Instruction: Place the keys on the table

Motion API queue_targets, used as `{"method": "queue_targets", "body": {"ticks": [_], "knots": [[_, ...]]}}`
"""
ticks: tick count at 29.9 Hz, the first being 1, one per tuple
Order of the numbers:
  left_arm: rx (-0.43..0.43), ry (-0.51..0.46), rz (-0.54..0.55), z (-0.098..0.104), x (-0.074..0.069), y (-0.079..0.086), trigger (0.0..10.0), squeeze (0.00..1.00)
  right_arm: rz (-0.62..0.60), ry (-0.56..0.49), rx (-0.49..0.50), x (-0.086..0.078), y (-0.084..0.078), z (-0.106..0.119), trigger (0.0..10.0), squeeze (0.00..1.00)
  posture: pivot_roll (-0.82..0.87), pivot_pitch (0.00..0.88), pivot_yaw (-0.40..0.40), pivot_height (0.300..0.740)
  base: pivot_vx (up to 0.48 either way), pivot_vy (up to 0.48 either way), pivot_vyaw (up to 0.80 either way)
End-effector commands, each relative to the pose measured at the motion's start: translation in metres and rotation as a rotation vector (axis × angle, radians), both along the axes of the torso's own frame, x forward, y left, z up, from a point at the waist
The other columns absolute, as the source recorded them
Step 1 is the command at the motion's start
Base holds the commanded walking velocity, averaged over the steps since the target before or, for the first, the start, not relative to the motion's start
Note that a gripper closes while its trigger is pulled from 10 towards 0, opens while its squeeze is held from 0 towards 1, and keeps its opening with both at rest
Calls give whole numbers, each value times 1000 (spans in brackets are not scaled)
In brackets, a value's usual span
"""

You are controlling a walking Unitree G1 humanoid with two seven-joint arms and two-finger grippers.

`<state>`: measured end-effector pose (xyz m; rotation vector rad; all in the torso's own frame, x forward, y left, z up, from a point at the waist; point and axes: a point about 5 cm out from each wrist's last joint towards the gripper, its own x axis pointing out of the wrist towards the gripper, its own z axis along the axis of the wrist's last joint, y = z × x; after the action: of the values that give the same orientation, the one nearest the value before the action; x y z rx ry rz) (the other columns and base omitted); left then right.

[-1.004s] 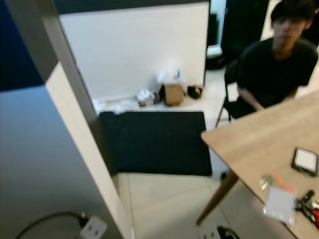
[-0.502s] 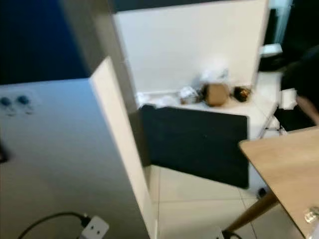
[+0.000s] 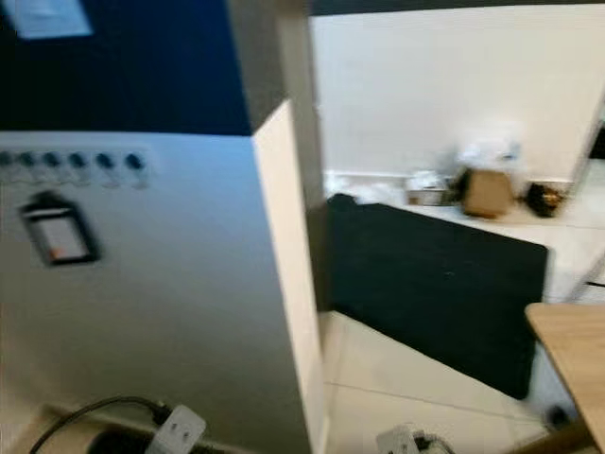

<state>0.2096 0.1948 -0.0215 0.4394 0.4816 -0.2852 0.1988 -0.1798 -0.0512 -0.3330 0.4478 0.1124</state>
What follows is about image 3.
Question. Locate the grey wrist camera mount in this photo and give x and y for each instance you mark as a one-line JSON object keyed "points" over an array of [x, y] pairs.
{"points": [[399, 442], [178, 430]]}

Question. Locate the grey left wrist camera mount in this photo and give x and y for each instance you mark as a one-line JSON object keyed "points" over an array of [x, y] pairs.
{"points": [[178, 430]]}

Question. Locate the wooden table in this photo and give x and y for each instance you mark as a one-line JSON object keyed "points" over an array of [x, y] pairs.
{"points": [[577, 355]]}

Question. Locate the white crumpled cloth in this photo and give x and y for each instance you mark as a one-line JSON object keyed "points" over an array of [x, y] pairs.
{"points": [[359, 186]]}

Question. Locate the black floor mat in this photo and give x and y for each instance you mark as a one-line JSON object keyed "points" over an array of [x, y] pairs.
{"points": [[435, 284]]}

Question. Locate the small black bag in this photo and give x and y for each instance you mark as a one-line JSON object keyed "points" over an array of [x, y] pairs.
{"points": [[545, 200]]}

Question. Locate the black framed card holder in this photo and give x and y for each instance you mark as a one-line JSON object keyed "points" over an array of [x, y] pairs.
{"points": [[60, 232]]}

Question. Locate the small grey box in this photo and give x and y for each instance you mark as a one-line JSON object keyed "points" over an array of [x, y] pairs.
{"points": [[427, 189]]}

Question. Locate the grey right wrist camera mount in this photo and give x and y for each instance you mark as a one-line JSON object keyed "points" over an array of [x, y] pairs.
{"points": [[399, 442]]}

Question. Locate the brown cardboard box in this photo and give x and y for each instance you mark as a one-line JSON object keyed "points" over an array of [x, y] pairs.
{"points": [[489, 194]]}

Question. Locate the white plastic bag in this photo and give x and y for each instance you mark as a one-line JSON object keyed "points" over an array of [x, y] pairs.
{"points": [[492, 151]]}

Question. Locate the white key hook rack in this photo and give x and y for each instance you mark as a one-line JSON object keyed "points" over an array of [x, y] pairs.
{"points": [[76, 163]]}

